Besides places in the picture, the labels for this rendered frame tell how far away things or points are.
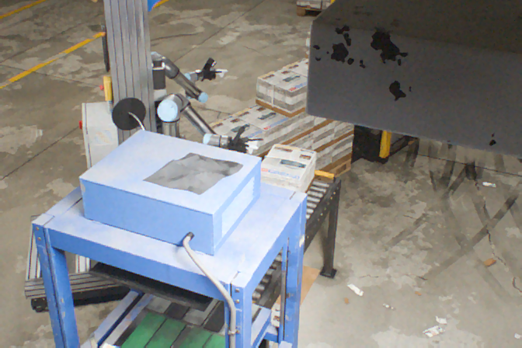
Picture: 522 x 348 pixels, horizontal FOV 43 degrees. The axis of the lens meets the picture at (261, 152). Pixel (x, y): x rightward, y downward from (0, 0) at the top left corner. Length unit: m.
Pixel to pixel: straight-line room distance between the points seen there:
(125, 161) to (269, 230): 0.66
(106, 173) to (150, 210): 0.26
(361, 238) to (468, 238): 0.85
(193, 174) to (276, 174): 1.48
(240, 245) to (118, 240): 0.48
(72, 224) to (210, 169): 0.60
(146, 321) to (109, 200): 0.91
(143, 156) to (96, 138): 1.49
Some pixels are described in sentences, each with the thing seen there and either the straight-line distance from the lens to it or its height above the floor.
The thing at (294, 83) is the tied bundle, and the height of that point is 1.06.
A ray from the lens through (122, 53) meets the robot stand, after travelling 4.11.
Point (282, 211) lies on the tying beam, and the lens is 2.79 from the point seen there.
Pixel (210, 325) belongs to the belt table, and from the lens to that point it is 3.34.
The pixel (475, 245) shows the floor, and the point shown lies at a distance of 5.43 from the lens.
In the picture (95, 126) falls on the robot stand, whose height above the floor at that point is 1.22.
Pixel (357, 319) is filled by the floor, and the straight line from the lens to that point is 4.58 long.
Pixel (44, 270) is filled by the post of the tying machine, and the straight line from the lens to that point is 2.98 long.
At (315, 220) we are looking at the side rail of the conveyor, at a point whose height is 0.80.
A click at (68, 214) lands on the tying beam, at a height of 1.54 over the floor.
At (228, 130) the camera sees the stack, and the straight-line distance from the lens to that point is 4.93.
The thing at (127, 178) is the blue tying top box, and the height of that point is 1.75.
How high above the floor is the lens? 3.15
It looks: 30 degrees down
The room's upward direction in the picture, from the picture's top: 1 degrees clockwise
